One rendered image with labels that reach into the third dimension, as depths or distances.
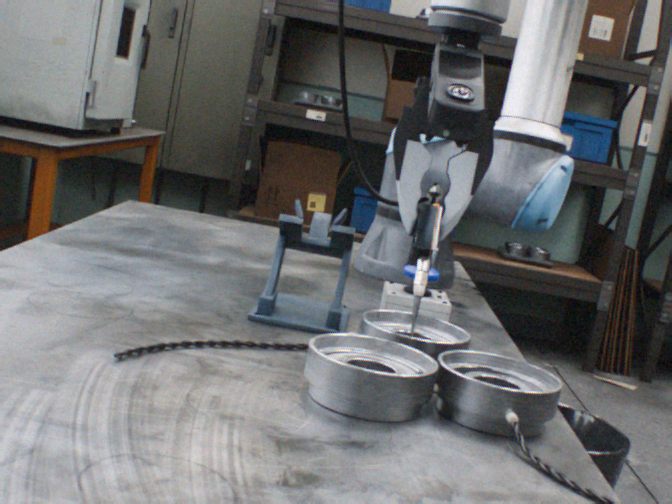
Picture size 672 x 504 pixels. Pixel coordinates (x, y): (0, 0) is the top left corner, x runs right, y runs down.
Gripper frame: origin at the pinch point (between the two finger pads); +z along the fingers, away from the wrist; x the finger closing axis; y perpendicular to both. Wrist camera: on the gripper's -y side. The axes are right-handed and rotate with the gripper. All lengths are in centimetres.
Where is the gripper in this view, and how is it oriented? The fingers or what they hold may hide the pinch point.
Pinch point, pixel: (426, 225)
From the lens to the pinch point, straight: 85.6
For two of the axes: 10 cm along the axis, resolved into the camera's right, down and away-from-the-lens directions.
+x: -9.8, -1.9, 0.4
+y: 0.7, -1.5, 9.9
